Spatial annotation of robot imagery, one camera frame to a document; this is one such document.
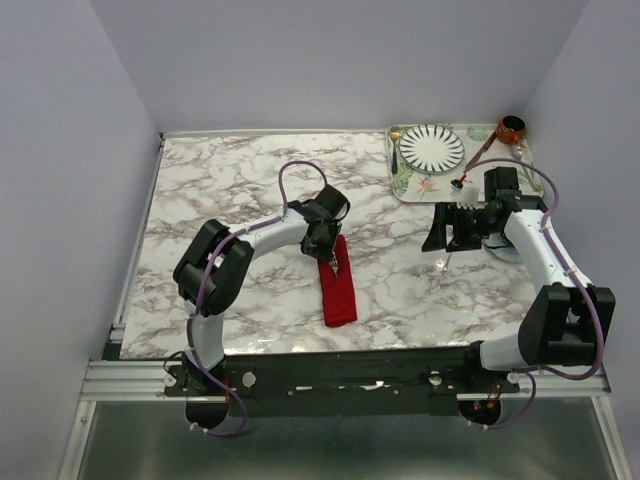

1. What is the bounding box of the red cloth napkin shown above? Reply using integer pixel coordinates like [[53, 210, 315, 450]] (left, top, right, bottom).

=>
[[318, 235, 357, 328]]

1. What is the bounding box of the silver fork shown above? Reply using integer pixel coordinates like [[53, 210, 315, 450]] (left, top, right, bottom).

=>
[[328, 255, 339, 276]]

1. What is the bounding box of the silver spoon on tray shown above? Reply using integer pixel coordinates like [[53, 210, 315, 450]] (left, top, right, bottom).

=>
[[510, 145, 524, 161]]

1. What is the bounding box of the silver spoon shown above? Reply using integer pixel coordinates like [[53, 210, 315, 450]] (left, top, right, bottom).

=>
[[442, 253, 453, 274], [510, 145, 524, 161]]

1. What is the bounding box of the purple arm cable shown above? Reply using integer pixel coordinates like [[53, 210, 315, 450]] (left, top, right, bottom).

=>
[[185, 161, 331, 437], [459, 157, 607, 431]]

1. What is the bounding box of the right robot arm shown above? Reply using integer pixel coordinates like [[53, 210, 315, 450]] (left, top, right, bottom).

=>
[[421, 161, 616, 392]]

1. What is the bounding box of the orange black cup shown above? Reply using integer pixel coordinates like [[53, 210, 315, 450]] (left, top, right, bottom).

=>
[[495, 115, 526, 146]]

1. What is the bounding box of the gold fork green handle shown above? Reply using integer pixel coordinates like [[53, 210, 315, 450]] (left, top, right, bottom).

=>
[[389, 125, 400, 175]]

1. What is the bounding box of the aluminium frame rail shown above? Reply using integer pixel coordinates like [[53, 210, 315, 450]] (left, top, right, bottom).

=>
[[79, 352, 614, 401]]

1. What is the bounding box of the floral serving tray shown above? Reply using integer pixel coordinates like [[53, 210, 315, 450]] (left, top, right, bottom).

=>
[[385, 123, 533, 204]]

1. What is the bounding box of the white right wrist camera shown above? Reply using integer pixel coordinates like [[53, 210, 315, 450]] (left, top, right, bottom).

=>
[[451, 179, 480, 210]]

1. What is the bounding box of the striped white plate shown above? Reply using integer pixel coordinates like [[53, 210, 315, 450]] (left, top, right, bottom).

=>
[[397, 124, 465, 174]]

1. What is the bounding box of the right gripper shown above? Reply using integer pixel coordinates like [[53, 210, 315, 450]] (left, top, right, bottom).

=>
[[421, 200, 500, 253]]

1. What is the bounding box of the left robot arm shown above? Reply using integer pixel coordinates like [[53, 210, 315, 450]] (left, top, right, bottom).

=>
[[173, 185, 351, 395]]

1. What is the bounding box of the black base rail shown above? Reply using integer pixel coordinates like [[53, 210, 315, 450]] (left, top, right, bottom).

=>
[[165, 347, 519, 418]]

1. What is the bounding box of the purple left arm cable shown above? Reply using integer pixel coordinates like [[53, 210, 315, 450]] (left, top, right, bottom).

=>
[[185, 161, 331, 437]]

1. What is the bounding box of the brown handled knife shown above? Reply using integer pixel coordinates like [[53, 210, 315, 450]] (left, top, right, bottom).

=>
[[464, 132, 496, 172]]

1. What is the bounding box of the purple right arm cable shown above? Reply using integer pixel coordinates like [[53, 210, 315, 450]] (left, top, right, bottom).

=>
[[459, 157, 607, 431]]

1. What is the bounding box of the grey saucer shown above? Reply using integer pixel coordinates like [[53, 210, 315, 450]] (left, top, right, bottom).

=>
[[483, 241, 521, 264]]

